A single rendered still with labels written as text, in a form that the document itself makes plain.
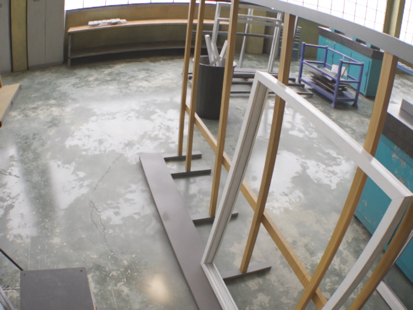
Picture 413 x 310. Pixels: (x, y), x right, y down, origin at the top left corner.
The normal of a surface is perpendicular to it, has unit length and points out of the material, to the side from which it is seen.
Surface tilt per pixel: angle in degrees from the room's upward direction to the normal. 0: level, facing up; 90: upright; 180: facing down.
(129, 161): 0
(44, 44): 90
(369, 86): 90
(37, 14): 90
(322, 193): 0
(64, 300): 0
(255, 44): 90
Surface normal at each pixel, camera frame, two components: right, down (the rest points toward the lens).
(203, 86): -0.51, 0.47
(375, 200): -0.95, 0.10
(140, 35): 0.32, 0.51
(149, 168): 0.08, -0.85
